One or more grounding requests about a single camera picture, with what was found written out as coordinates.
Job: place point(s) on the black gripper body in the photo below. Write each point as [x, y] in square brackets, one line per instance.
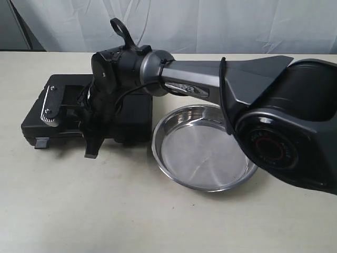
[97, 109]

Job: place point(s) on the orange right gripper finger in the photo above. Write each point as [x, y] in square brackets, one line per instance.
[93, 143]

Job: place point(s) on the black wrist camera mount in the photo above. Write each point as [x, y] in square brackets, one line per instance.
[50, 112]

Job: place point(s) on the white backdrop curtain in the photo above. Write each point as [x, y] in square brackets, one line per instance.
[261, 27]

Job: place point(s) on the black plastic tool case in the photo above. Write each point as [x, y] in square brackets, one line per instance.
[133, 124]

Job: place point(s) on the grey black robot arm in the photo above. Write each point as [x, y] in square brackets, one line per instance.
[281, 112]

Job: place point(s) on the round stainless steel tray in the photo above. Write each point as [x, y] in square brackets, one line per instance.
[192, 147]

